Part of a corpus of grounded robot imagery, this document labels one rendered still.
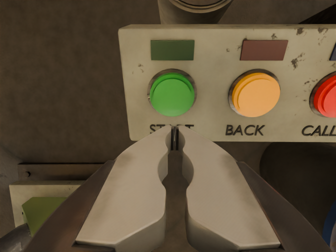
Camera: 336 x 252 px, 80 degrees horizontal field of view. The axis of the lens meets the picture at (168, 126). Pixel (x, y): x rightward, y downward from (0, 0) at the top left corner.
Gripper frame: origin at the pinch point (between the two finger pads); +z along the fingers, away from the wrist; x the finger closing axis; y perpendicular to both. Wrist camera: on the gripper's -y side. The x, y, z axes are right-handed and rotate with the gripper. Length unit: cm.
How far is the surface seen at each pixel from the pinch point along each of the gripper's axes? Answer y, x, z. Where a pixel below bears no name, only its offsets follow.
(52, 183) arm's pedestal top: 48, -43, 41
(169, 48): -3.9, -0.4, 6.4
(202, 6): -7.0, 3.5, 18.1
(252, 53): -3.5, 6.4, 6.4
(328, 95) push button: -0.2, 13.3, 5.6
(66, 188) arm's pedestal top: 49, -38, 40
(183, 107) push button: 1.0, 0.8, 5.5
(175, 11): -6.5, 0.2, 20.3
